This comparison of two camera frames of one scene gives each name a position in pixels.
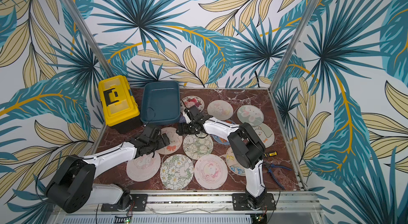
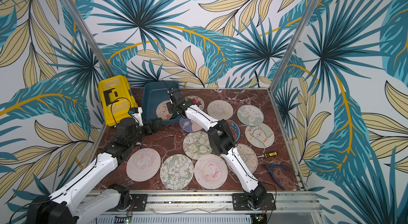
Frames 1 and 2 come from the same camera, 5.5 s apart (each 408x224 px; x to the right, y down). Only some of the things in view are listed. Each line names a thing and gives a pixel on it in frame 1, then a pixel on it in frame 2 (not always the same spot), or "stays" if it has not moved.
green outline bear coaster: [197, 146] stays
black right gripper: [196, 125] -> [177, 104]
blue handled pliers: [270, 166] stays
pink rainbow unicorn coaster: [143, 168] stays
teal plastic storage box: [160, 102] stays
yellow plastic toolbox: [121, 111] stays
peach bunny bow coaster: [174, 138] -> [162, 110]
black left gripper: [162, 144] -> [156, 128]
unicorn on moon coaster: [220, 109] stays
